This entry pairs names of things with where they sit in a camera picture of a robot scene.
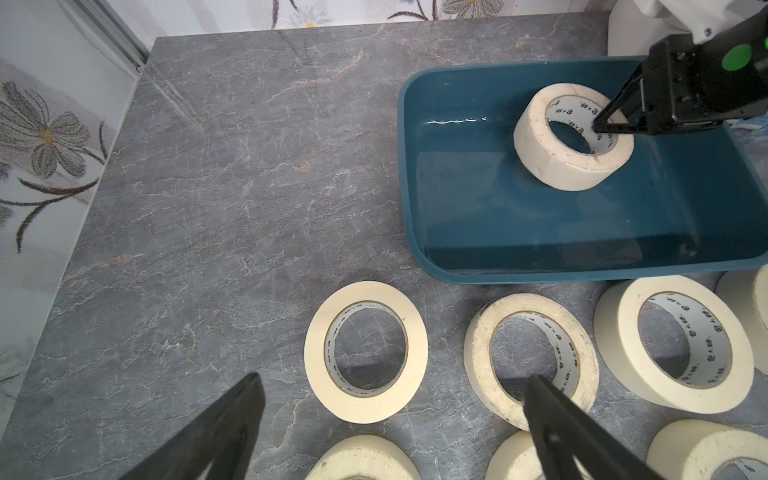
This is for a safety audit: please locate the cream tape roll seven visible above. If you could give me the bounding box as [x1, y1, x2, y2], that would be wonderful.
[484, 429, 595, 480]

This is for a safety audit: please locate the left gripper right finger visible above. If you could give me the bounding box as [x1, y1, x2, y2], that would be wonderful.
[524, 375, 660, 479]

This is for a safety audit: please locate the cream tape roll one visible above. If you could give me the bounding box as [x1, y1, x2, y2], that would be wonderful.
[304, 281, 429, 424]

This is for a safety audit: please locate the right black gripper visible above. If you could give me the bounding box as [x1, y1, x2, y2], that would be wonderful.
[592, 4, 767, 135]

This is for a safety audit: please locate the cream tape roll three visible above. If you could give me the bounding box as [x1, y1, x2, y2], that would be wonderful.
[464, 293, 599, 431]

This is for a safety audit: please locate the cream tape roll two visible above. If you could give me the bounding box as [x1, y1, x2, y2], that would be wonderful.
[646, 419, 767, 479]

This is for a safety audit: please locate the teal plastic storage tray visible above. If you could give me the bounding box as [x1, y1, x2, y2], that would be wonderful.
[398, 57, 767, 284]

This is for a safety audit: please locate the cream tape roll four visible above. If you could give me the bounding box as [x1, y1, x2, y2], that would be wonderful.
[593, 275, 755, 414]

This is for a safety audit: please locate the cream tape roll eight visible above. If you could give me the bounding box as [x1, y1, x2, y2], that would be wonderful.
[513, 83, 634, 192]

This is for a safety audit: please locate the cream tape roll five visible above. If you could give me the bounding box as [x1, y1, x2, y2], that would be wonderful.
[715, 265, 768, 375]

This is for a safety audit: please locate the cream tape roll six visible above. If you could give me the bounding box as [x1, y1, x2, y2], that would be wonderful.
[305, 435, 421, 480]

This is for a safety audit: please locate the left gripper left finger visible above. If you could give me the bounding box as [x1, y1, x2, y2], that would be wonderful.
[122, 372, 265, 479]

